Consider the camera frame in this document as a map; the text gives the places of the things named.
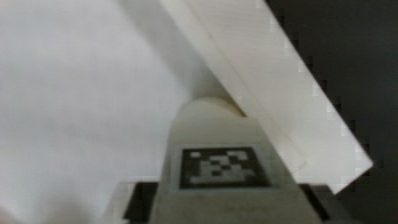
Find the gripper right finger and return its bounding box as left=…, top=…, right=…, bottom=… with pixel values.
left=300, top=184, right=344, bottom=224

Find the white square tabletop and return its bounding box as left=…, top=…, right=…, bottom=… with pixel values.
left=0, top=0, right=373, bottom=224

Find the white leg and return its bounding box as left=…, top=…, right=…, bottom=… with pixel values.
left=149, top=98, right=321, bottom=224

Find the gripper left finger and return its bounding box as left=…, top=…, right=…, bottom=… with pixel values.
left=122, top=182, right=158, bottom=224

